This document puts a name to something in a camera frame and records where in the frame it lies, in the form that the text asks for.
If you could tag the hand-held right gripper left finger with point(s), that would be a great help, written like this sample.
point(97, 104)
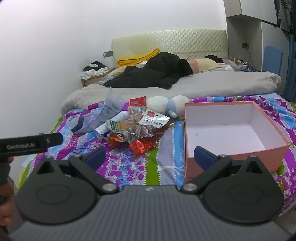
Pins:
point(97, 156)

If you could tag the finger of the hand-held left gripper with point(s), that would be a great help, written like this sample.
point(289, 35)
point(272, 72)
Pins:
point(55, 139)

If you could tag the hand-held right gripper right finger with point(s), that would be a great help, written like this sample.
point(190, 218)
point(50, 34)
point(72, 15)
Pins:
point(203, 157)

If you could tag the orange snack packet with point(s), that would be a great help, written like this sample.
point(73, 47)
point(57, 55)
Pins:
point(115, 139)

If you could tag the green and yellow snack packet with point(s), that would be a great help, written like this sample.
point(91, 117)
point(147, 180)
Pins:
point(120, 125)

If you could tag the pink cardboard box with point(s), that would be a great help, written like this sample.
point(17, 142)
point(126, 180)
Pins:
point(231, 125)

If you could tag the red foil snack packet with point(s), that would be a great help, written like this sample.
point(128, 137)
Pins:
point(141, 148)

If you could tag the white-label dried meat packet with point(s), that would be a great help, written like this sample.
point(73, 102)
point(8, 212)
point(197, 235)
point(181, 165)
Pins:
point(152, 120)

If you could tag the red-label clear snack packet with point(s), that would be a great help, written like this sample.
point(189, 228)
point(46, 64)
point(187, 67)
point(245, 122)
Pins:
point(137, 102)

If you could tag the person's left hand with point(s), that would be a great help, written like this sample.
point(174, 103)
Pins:
point(5, 194)

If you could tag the white spray can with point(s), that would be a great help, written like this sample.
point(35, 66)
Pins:
point(101, 130)

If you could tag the floral striped bedsheet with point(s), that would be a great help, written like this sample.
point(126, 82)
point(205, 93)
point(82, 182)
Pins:
point(138, 169)

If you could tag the grey-blue plastic bag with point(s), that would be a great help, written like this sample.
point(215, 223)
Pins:
point(111, 104)

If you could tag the white and blue plush toy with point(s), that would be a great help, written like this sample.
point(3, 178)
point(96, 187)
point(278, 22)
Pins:
point(159, 104)

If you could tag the grey duvet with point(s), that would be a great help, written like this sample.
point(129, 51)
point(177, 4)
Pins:
point(219, 83)

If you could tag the pile of clothes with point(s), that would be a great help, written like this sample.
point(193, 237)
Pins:
point(94, 69)

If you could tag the pink pillow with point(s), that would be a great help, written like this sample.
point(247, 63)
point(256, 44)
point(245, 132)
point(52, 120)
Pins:
point(193, 66)

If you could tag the beige pillow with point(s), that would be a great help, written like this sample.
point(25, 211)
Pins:
point(208, 63)

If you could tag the black jacket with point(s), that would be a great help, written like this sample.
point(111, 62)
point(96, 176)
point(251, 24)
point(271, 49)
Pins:
point(161, 67)

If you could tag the group of small bottles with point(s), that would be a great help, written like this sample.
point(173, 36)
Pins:
point(238, 60)

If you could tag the yellow blanket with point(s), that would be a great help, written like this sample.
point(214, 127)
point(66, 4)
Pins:
point(138, 59)

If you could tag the cream quilted headboard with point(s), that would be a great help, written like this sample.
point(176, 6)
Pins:
point(173, 41)

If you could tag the blue curtain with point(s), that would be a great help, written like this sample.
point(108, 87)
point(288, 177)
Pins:
point(291, 69)

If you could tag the white wardrobe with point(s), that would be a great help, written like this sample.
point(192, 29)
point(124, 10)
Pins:
point(252, 34)

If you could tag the hanging clothes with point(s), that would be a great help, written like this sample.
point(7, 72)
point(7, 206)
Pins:
point(285, 16)

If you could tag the wall socket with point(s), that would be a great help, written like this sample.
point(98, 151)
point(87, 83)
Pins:
point(107, 54)

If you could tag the blue wall panel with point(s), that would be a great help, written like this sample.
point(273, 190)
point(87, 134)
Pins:
point(272, 59)

